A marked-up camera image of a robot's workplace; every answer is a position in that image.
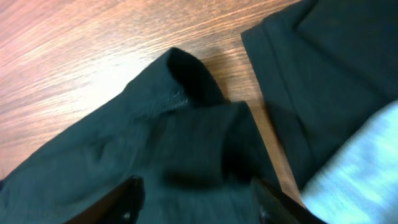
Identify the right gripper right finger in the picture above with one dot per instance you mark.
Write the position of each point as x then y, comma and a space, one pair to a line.
275, 207

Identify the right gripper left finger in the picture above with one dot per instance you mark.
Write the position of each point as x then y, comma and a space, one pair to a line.
115, 203

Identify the black shorts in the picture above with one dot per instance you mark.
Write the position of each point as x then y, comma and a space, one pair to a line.
189, 154

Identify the light teal t-shirt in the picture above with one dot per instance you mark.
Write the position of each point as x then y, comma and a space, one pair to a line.
359, 183

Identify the black garment under pile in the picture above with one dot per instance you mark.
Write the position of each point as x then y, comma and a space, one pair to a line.
324, 67

